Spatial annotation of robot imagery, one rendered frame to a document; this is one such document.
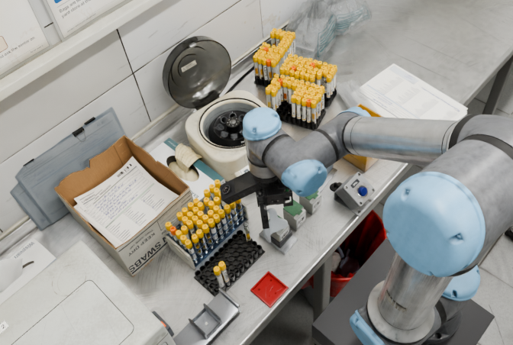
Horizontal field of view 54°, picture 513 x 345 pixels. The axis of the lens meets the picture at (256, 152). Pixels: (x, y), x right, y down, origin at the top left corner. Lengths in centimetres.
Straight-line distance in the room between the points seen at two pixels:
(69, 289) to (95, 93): 58
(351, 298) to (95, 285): 56
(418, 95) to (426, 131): 90
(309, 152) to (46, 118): 73
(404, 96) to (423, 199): 112
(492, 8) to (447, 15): 17
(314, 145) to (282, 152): 6
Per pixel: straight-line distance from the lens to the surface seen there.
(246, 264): 131
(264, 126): 96
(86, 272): 108
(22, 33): 126
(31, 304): 109
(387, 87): 172
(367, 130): 91
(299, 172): 92
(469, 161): 64
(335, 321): 119
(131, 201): 144
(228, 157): 139
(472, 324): 126
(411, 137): 82
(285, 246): 134
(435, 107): 168
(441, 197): 60
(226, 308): 125
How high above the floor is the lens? 206
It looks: 50 degrees down
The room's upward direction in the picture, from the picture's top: 8 degrees counter-clockwise
